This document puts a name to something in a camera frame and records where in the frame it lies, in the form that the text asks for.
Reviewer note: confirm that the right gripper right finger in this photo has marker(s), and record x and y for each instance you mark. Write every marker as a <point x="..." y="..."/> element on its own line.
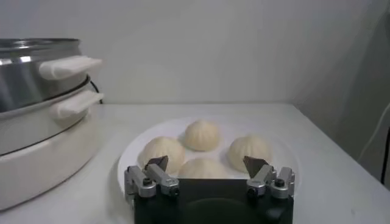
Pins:
<point x="262" y="179"/>

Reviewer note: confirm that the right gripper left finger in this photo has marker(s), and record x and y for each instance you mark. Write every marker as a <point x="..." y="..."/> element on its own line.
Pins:
<point x="163" y="181"/>

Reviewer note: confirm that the cream electric cooker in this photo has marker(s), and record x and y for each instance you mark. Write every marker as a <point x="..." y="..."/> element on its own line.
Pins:
<point x="39" y="170"/>

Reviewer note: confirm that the white round plate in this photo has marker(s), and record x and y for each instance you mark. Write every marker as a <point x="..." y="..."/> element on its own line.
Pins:
<point x="152" y="131"/>

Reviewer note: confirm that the white steamed baozi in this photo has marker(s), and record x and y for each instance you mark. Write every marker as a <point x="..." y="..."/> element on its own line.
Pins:
<point x="202" y="134"/>
<point x="249" y="149"/>
<point x="163" y="149"/>
<point x="202" y="169"/>

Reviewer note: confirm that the stainless steel steamer basket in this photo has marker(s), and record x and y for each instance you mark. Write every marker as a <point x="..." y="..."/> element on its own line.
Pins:
<point x="24" y="79"/>

